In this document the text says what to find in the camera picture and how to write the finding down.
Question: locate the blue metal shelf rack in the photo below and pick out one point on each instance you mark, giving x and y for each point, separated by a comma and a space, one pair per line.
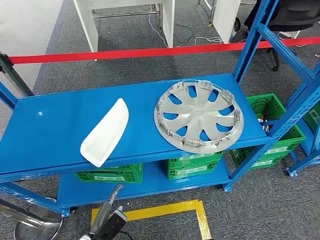
62, 132
303, 161

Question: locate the black caster wheel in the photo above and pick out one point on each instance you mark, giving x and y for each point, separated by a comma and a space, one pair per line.
237, 24

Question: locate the grey wheel hubcap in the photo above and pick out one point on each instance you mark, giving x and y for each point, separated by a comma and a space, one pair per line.
197, 116

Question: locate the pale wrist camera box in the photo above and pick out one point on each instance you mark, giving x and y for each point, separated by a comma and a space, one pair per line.
120, 214

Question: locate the red barrier belt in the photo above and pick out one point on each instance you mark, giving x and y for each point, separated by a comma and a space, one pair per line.
149, 52

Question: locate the black office chair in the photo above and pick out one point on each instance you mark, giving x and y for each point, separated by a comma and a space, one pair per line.
295, 13

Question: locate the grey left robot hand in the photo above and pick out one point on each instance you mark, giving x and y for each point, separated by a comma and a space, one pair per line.
103, 215

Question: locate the white connector bundle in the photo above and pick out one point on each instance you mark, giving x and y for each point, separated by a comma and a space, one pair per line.
261, 118

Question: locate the white plastic car part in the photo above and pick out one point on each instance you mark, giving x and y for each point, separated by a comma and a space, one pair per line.
105, 136

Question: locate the black camera bracket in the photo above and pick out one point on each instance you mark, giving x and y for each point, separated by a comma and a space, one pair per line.
112, 228

